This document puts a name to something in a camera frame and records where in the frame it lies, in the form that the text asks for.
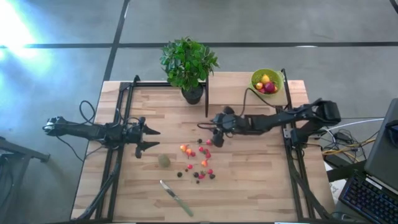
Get knife with green handle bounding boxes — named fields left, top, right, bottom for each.
left=159, top=179, right=195, bottom=218

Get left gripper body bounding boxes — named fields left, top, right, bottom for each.
left=121, top=116, right=147, bottom=159

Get white cable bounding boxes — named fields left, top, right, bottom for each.
left=326, top=117, right=386, bottom=133

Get yellow cable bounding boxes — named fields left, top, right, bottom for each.
left=322, top=138, right=377, bottom=156

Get black box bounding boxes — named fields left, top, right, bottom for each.
left=323, top=154, right=345, bottom=169

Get potted green plant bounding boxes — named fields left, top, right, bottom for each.
left=159, top=36, right=220, bottom=106

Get brown green kiwi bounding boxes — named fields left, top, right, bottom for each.
left=157, top=154, right=172, bottom=168

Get green plastic colander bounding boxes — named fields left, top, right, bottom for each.
left=248, top=67, right=285, bottom=97

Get grey laptop backlit keyboard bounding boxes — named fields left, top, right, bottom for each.
left=338, top=98, right=398, bottom=224

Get wooden shelf black metal legs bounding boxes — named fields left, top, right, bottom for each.
left=204, top=67, right=289, bottom=118

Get white paper sheet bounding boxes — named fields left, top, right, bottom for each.
left=328, top=179, right=346, bottom=205

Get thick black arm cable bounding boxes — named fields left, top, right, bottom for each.
left=78, top=100, right=131, bottom=128
left=242, top=87, right=323, bottom=116

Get thin black cable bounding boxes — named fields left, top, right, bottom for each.
left=55, top=136, right=105, bottom=164

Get black metal stand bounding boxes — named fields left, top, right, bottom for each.
left=0, top=136, right=51, bottom=224

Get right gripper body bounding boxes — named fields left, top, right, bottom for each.
left=213, top=106, right=249, bottom=149

